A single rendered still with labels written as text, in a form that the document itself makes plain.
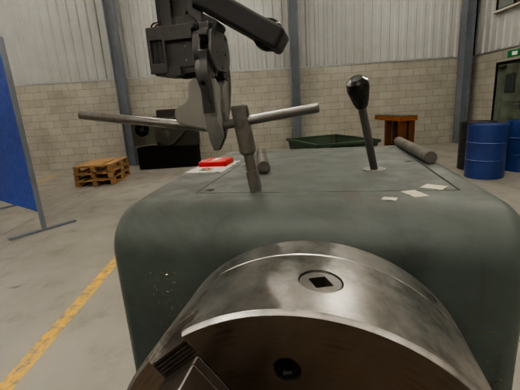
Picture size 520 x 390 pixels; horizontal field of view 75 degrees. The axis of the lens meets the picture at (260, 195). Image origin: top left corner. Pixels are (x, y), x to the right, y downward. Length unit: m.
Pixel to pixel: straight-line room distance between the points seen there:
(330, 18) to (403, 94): 3.00
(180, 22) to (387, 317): 0.39
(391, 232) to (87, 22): 11.11
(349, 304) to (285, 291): 0.05
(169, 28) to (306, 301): 0.34
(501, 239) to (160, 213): 0.38
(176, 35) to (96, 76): 10.66
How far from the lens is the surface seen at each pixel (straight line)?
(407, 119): 8.61
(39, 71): 11.77
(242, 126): 0.44
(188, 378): 0.26
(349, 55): 10.78
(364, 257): 0.33
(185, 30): 0.45
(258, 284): 0.28
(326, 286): 0.27
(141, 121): 0.50
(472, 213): 0.42
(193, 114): 0.45
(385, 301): 0.28
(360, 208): 0.40
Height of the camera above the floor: 1.37
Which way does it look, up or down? 14 degrees down
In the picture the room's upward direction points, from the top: 4 degrees counter-clockwise
